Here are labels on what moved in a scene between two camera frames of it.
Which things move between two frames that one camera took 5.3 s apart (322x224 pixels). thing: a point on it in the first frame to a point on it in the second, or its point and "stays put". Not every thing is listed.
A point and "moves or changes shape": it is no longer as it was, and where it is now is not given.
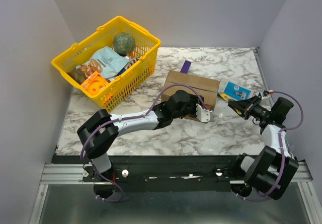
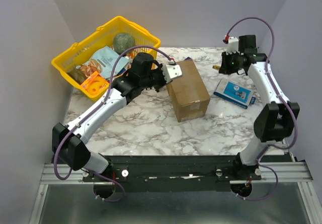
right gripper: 249,110 to 225,64
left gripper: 193,99 to 159,70
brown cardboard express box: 207,88 moves or changes shape
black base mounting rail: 159,173 stays put
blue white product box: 235,90 stays put
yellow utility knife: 228,98 to 216,67
